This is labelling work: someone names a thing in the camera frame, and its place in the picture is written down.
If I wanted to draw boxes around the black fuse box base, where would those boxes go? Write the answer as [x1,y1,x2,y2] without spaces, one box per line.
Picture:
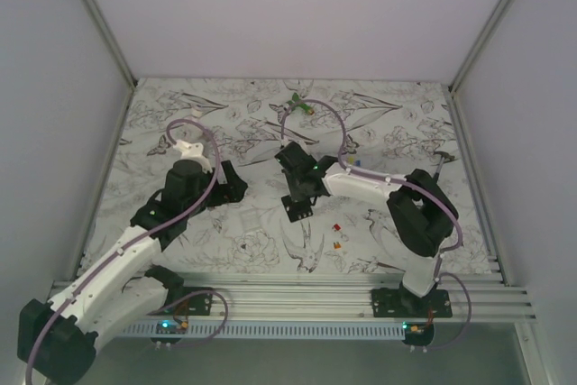
[281,196,313,223]

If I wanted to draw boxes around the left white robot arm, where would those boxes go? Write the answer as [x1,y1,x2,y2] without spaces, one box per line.
[17,160,247,384]

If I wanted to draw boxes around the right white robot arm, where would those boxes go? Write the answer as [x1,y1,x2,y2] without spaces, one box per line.
[275,142,463,317]

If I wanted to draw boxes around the clear fuse box cover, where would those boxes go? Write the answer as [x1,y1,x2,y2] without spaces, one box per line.
[239,209,261,233]

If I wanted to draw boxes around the white and grey pipe fitting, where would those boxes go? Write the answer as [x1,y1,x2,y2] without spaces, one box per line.
[189,108,204,126]

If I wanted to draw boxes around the floral printed table mat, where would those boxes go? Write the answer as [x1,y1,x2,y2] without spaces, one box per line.
[80,78,492,274]

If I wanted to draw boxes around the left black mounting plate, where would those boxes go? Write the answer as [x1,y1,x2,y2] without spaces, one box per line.
[148,286,214,316]

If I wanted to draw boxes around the black mounting plate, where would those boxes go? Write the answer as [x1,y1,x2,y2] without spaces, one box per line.
[371,288,453,319]
[148,286,214,316]

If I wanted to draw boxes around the small grey hammer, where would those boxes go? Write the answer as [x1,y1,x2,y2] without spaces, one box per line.
[433,151,454,182]

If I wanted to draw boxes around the left controller board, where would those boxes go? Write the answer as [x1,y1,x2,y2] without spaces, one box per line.
[156,320,188,335]

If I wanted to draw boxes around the controller board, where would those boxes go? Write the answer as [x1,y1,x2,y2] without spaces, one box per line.
[402,322,435,337]
[156,320,188,335]

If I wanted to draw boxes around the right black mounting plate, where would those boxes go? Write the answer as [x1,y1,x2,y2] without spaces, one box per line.
[371,288,453,319]

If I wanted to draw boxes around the right controller board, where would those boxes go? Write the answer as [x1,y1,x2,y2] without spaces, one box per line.
[402,322,435,337]

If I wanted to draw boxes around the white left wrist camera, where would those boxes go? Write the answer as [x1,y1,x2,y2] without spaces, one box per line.
[174,140,213,173]

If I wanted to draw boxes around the white slotted cable duct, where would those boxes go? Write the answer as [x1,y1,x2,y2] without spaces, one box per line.
[120,319,405,341]

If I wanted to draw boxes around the aluminium frame rail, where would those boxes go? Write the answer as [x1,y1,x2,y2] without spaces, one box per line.
[49,272,537,324]

